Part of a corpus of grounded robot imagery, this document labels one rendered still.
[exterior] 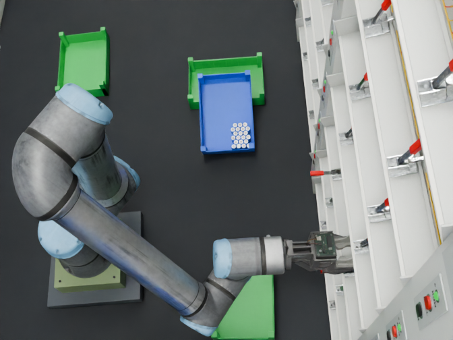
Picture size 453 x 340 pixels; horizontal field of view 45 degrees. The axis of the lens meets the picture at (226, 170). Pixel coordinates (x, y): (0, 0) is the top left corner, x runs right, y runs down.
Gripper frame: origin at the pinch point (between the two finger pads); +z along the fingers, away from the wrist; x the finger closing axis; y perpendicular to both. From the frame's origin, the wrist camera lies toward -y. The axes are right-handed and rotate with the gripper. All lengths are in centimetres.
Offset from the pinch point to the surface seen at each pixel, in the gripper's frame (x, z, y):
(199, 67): 100, -40, -57
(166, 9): 135, -54, -59
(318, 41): 68, -2, -4
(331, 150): 31.6, -2.6, -6.6
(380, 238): -7.4, -5.6, 33.1
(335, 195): 18.1, -3.7, -6.8
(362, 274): -8.7, -5.0, 13.2
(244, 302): 2, -29, -57
